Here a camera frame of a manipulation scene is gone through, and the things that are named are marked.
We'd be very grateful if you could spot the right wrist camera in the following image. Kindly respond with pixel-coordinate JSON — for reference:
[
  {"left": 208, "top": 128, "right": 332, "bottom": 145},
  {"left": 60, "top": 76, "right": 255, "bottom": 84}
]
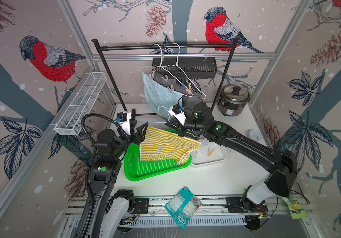
[{"left": 168, "top": 104, "right": 187, "bottom": 126}]

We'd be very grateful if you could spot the black perforated wall basket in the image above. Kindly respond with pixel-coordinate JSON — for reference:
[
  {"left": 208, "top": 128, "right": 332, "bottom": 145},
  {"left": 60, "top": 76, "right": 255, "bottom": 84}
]
[{"left": 152, "top": 57, "right": 217, "bottom": 79}]

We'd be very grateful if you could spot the white wire mesh shelf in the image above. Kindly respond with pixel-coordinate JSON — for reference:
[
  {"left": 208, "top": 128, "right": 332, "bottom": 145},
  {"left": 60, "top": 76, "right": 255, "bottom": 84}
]
[{"left": 54, "top": 72, "right": 107, "bottom": 136}]

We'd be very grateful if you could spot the white wire hanger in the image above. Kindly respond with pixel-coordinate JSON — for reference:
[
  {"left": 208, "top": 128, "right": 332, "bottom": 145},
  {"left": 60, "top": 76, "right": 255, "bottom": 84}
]
[
  {"left": 144, "top": 43, "right": 192, "bottom": 97},
  {"left": 159, "top": 43, "right": 207, "bottom": 99}
]

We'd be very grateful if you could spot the white wire hanger rear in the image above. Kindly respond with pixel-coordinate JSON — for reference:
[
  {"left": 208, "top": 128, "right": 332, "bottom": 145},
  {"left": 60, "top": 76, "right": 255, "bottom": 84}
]
[{"left": 159, "top": 43, "right": 207, "bottom": 99}]

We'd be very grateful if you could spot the teal snack packet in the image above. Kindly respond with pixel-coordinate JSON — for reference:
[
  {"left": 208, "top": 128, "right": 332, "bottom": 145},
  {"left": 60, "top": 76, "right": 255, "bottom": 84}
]
[{"left": 165, "top": 186, "right": 203, "bottom": 230}]

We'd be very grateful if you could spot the dark grey towel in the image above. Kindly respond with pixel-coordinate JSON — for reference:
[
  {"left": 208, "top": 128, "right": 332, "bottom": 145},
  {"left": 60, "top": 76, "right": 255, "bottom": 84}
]
[{"left": 154, "top": 72, "right": 204, "bottom": 109}]

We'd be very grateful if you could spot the white wire hanger front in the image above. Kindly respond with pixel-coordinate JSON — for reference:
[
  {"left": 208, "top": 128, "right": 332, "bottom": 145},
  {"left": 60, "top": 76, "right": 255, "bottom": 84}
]
[{"left": 144, "top": 43, "right": 192, "bottom": 97}]

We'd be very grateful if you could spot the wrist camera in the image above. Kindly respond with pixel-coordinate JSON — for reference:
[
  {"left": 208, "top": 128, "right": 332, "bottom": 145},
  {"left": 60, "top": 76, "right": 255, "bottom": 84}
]
[
  {"left": 168, "top": 104, "right": 187, "bottom": 126},
  {"left": 115, "top": 112, "right": 132, "bottom": 135}
]

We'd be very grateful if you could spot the orange clothespin on grey towel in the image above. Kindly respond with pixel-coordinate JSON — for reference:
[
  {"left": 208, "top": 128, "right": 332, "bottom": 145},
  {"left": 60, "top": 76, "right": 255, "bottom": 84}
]
[{"left": 187, "top": 83, "right": 193, "bottom": 95}]

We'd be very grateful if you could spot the pink cup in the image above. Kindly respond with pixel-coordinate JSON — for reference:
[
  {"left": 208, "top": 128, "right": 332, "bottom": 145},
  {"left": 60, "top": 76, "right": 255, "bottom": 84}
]
[{"left": 249, "top": 130, "right": 262, "bottom": 141}]

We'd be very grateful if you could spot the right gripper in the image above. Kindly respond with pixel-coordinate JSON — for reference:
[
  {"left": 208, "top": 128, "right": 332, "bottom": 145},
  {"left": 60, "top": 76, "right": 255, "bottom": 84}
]
[{"left": 165, "top": 115, "right": 208, "bottom": 137}]

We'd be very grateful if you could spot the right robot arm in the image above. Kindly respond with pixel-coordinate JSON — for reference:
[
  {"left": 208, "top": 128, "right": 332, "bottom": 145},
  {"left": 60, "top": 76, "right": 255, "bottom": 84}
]
[{"left": 166, "top": 102, "right": 297, "bottom": 212}]

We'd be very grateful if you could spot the white plastic tray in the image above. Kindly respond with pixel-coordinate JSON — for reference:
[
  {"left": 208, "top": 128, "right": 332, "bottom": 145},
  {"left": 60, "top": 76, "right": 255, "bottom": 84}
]
[{"left": 191, "top": 142, "right": 228, "bottom": 167}]

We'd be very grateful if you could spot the yellow striped towel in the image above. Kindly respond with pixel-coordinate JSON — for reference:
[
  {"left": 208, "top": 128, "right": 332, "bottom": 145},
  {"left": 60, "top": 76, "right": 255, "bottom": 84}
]
[{"left": 140, "top": 127, "right": 201, "bottom": 166}]

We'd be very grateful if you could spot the light blue wire hanger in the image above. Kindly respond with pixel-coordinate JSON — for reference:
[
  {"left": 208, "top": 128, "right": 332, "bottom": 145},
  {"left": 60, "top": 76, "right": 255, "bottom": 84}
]
[{"left": 146, "top": 105, "right": 172, "bottom": 124}]

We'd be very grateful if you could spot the silver rice cooker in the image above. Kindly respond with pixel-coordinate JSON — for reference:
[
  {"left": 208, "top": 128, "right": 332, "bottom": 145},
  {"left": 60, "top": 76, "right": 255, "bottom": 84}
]
[{"left": 218, "top": 84, "right": 250, "bottom": 117}]

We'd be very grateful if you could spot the black clothes rack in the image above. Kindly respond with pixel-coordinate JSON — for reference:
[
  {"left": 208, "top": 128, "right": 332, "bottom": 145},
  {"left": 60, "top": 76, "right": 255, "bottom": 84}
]
[{"left": 91, "top": 37, "right": 240, "bottom": 139}]

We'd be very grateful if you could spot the green yellow label card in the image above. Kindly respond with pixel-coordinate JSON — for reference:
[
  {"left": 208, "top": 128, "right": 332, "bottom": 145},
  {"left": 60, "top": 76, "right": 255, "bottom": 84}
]
[{"left": 282, "top": 195, "right": 307, "bottom": 220}]

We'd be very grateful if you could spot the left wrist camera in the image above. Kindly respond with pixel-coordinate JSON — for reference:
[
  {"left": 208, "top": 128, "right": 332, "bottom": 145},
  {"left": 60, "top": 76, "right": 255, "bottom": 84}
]
[{"left": 115, "top": 112, "right": 132, "bottom": 135}]

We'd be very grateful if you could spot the green plastic basket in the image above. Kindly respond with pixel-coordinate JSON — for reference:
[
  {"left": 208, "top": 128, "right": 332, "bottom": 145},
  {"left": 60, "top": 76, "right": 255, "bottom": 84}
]
[{"left": 123, "top": 129, "right": 192, "bottom": 181}]

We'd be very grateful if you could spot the light blue towel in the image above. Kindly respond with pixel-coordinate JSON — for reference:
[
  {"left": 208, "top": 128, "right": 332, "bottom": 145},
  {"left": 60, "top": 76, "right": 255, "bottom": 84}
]
[{"left": 142, "top": 73, "right": 183, "bottom": 117}]

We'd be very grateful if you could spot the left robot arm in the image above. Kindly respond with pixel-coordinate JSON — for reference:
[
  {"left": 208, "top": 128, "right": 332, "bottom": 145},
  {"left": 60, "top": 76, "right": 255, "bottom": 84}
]
[{"left": 72, "top": 119, "right": 149, "bottom": 238}]

